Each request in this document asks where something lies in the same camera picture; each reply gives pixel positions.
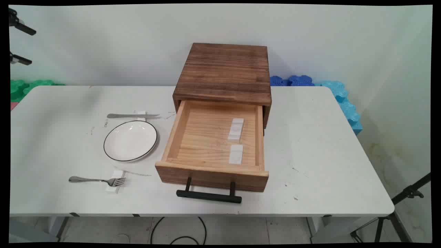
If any light blue foam mat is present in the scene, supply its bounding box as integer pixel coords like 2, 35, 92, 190
314, 80, 363, 135

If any dark brown wooden cabinet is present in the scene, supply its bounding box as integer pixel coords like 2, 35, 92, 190
173, 43, 272, 130

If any dark blue foam mat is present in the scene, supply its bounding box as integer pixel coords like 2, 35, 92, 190
270, 75, 315, 86

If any silver fork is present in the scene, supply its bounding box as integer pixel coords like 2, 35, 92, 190
69, 176, 126, 187

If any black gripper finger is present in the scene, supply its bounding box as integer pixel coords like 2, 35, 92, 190
9, 8, 37, 36
10, 52, 33, 66

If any black drawer handle bar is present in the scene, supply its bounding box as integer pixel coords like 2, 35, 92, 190
176, 177, 242, 204

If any white rest with round dent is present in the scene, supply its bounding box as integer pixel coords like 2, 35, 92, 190
227, 118, 244, 143

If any silver table knife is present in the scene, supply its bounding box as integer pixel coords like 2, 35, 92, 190
107, 113, 161, 119

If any white plate with black rim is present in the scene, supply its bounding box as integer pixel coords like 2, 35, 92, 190
103, 120, 158, 162

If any black tripod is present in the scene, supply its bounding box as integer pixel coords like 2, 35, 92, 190
350, 172, 431, 243

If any light wooden drawer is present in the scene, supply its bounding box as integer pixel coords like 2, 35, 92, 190
155, 100, 269, 193

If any black floor cable loop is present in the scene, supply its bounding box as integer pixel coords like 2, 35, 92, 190
150, 217, 207, 245

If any white table leg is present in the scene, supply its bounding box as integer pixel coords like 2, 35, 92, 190
307, 216, 362, 244
48, 216, 70, 241

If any white fork rest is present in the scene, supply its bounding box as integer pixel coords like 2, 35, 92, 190
105, 170, 126, 193

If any flat white cutlery rest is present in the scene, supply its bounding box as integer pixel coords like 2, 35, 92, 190
228, 144, 244, 165

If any green foam mat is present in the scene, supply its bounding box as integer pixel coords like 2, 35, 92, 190
10, 80, 65, 103

